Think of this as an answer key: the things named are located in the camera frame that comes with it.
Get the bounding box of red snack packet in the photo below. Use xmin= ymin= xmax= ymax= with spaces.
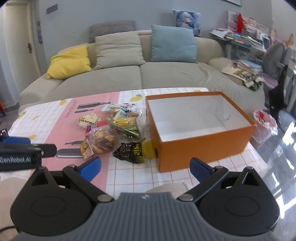
xmin=86 ymin=120 xmax=108 ymax=133

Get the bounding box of beige cushion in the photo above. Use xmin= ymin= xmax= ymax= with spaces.
xmin=94 ymin=31 xmax=145 ymax=70

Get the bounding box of white gluten strips packet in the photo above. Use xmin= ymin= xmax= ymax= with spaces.
xmin=102 ymin=103 xmax=142 ymax=117

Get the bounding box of yellow cushion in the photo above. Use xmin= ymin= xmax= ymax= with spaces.
xmin=46 ymin=45 xmax=91 ymax=79

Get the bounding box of orange cardboard box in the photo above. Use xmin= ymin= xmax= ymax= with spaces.
xmin=145 ymin=92 xmax=256 ymax=173

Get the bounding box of cluttered book shelf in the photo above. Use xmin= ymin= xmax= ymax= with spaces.
xmin=210 ymin=11 xmax=271 ymax=61

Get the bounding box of waffle cookie packet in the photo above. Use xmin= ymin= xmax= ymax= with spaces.
xmin=78 ymin=113 xmax=101 ymax=128

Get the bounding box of black yellow snack packet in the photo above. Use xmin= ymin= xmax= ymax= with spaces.
xmin=113 ymin=139 xmax=156 ymax=164

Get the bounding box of beige sofa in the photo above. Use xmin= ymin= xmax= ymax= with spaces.
xmin=19 ymin=35 xmax=265 ymax=115

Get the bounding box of green yellow snack bag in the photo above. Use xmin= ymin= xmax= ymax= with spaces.
xmin=106 ymin=109 xmax=141 ymax=138

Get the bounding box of anime print pillow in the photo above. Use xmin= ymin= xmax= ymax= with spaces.
xmin=172 ymin=9 xmax=202 ymax=37

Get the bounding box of pink trash bin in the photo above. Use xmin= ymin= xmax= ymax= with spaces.
xmin=250 ymin=110 xmax=278 ymax=149

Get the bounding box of white door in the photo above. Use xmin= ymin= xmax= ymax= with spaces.
xmin=4 ymin=1 xmax=41 ymax=92

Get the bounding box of stack of magazines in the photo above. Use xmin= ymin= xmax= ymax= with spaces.
xmin=222 ymin=60 xmax=265 ymax=91

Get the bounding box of teal cushion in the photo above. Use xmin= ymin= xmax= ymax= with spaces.
xmin=151 ymin=25 xmax=197 ymax=63

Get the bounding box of dried fruit chips bag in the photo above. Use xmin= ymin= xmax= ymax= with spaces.
xmin=80 ymin=125 xmax=118 ymax=160

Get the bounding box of grey cushion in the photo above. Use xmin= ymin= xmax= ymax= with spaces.
xmin=88 ymin=21 xmax=135 ymax=43

